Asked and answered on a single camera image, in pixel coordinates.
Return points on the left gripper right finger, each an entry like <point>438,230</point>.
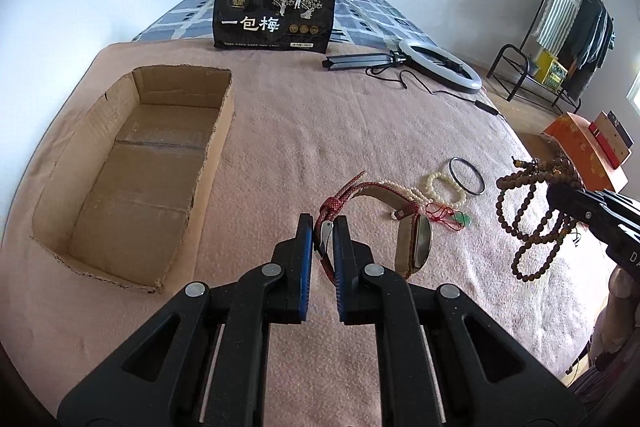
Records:
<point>442,360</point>

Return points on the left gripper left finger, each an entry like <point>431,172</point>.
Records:
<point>201,359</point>

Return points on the red strap wristwatch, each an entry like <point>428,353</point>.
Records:
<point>408,205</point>

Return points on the orange gift box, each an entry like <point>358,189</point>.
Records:
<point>570,132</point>

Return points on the black clothes rack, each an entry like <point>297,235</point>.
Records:
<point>526,72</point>

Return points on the dark metal bangle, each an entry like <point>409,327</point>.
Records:
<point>467,176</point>

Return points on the pink blanket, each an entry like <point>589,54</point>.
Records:
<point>297,135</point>

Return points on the open cardboard box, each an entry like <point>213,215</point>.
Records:
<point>126,198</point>

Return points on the hanging clothes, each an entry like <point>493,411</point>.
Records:
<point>579,34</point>

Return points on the black snack bag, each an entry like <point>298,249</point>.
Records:
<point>280,25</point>

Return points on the white ring light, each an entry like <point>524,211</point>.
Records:
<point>440,65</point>

